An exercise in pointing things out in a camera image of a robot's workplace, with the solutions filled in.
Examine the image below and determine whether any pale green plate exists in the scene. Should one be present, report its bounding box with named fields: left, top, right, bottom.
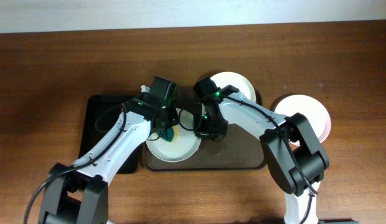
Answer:
left=146, top=110, right=201, bottom=162

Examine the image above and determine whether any green and yellow sponge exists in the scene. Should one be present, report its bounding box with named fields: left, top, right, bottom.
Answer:
left=156, top=126, right=178, bottom=142

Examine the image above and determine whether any white plate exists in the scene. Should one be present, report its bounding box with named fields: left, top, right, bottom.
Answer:
left=208, top=71, right=257, bottom=125
left=272, top=95, right=331, bottom=143

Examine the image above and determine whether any white plate front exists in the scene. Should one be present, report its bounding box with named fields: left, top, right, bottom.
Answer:
left=272, top=95, right=331, bottom=143

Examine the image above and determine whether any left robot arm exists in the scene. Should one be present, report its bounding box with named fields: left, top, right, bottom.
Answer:
left=38, top=77, right=179, bottom=223

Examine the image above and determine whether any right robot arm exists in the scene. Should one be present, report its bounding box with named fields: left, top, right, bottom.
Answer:
left=193, top=77, right=329, bottom=223

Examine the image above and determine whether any brown plastic serving tray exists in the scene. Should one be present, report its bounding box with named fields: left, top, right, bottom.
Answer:
left=141, top=86, right=267, bottom=172

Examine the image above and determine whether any small black tray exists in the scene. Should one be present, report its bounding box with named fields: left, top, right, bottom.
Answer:
left=78, top=95, right=133, bottom=157

